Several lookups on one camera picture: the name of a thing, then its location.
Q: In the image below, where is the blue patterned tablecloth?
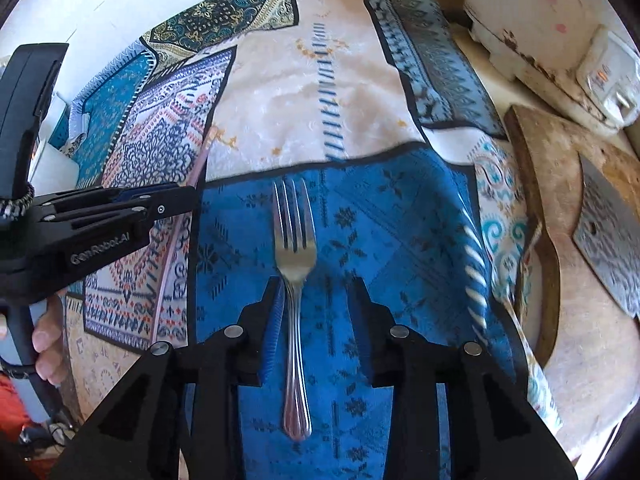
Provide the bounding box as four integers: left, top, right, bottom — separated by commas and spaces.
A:
65, 0, 565, 480

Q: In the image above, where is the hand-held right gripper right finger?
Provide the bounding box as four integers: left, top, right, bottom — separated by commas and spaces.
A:
347, 279, 580, 480

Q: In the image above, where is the pale utensil handle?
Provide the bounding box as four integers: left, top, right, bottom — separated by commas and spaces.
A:
499, 294, 541, 363

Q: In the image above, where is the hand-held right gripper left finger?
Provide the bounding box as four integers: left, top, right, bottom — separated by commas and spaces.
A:
47, 275, 286, 480

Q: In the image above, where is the blue and white striped straw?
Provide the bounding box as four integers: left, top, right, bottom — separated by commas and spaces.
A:
459, 199, 495, 347

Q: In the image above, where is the white rice cooker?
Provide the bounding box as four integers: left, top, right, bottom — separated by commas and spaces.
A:
461, 0, 640, 137

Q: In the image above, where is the white ceramic cup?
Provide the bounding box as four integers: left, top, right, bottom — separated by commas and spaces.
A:
29, 94, 82, 192

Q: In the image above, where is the silver metal fork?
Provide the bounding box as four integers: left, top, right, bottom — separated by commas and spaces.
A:
272, 176, 319, 442

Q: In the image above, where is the steel cleaver blade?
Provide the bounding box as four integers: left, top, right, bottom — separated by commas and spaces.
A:
571, 152, 640, 320

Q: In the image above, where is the pink chopstick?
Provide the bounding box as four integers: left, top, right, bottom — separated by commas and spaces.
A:
149, 126, 222, 352

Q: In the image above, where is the red cloth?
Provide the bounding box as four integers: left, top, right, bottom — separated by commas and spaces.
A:
0, 374, 32, 443

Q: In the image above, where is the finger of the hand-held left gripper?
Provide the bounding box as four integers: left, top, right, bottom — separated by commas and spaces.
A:
24, 186, 199, 242
51, 182, 179, 208

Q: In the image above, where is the wooden cutting board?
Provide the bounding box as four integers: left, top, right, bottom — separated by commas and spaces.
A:
502, 104, 640, 463

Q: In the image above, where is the person's left hand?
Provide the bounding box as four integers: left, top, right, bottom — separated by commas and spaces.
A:
31, 296, 70, 385

